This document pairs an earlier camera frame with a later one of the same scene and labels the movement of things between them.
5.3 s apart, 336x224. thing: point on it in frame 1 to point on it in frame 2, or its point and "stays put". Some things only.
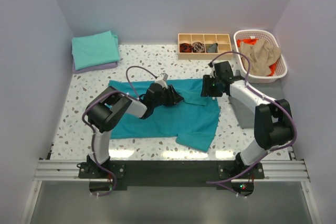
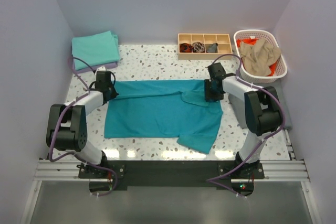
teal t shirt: x=193 y=121 stays put
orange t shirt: x=254 y=41 stays put
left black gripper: x=173 y=97 to x=114 y=94
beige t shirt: x=259 y=56 stays put
